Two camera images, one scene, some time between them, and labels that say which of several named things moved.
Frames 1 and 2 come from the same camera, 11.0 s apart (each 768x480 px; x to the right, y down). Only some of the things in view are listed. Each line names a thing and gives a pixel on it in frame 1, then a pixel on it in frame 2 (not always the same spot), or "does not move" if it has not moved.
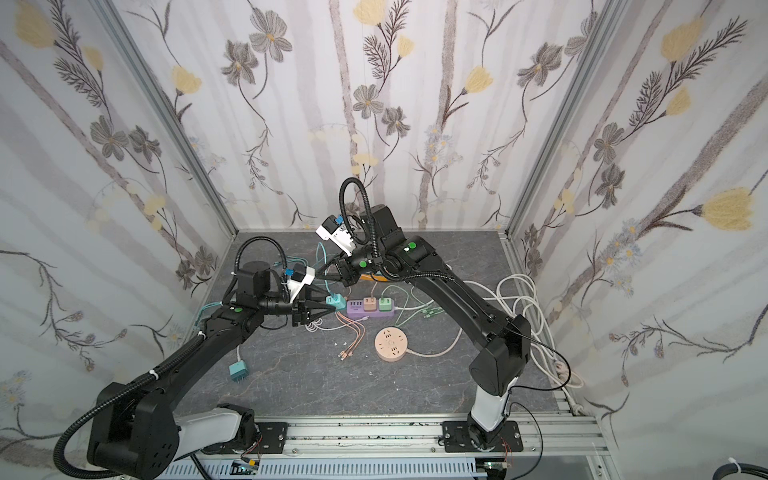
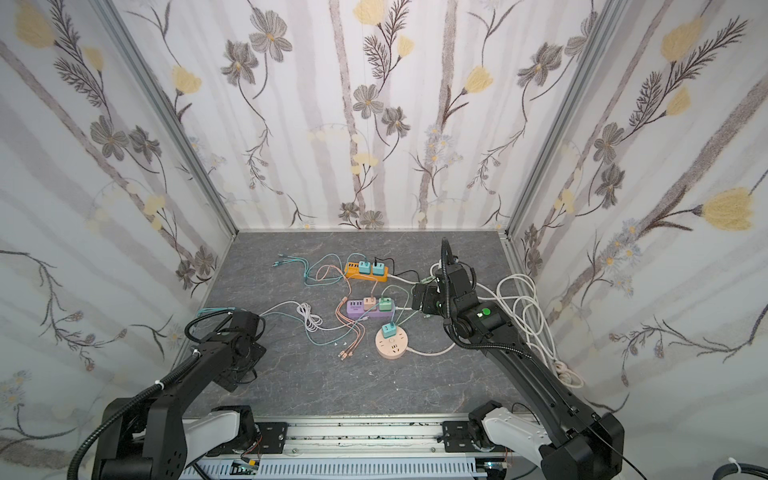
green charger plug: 385,304 does not move
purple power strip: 355,309 does not move
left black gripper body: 302,308 -> 249,354
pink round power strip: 391,343 does not move
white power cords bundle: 521,293 does not move
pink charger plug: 370,304 does not move
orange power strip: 368,277 does not move
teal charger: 337,300 -> 389,330
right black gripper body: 338,265 -> 453,282
